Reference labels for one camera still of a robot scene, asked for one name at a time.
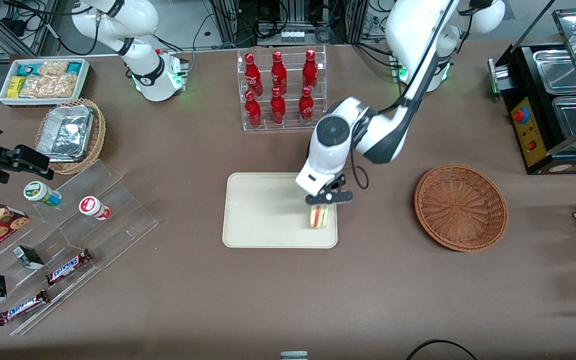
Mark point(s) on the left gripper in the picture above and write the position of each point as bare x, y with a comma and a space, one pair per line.
339, 180

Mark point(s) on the triangular sandwich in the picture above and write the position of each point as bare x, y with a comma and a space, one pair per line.
319, 217

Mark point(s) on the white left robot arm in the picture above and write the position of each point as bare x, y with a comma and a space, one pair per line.
408, 30

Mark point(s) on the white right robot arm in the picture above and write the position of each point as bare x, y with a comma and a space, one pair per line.
150, 75

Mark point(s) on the light wicker basket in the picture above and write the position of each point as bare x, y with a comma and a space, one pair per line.
98, 135

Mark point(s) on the beige plastic tray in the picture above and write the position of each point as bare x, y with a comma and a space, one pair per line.
263, 210

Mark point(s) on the brown wicker basket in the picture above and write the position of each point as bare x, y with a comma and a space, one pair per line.
460, 210

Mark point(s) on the green label yogurt cup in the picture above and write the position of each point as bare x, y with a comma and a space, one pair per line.
40, 193

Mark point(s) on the aluminium foil container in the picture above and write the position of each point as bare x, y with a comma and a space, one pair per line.
65, 132

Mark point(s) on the red label yogurt cup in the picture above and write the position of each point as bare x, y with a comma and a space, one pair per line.
94, 207

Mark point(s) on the large clear cracker bag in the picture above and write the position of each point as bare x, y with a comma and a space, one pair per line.
50, 86

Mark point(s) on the yellow snack packet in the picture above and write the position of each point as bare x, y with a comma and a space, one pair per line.
15, 87

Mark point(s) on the clear acrylic bottle rack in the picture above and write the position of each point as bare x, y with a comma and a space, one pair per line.
290, 125

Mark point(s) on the white snack bin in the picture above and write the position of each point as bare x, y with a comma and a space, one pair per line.
82, 85

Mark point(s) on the red cola bottle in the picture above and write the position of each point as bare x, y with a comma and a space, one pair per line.
310, 72
253, 112
306, 107
278, 110
279, 75
253, 77

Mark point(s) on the teal snack packet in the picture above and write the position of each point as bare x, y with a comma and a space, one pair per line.
28, 69
74, 68

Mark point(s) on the small clear cracker bag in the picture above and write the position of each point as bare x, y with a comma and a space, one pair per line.
53, 68

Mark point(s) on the clear acrylic stepped display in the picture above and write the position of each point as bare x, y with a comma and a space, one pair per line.
118, 225

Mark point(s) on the snickers chocolate bar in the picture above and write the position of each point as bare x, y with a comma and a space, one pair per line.
68, 266
23, 308

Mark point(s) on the small grey device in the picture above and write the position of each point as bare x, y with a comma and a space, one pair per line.
294, 356

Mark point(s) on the white power strip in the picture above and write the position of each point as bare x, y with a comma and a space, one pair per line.
292, 35

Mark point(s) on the black food warmer appliance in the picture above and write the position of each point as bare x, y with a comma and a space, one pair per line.
533, 135

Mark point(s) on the steel warmer pan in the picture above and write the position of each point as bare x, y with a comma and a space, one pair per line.
558, 70

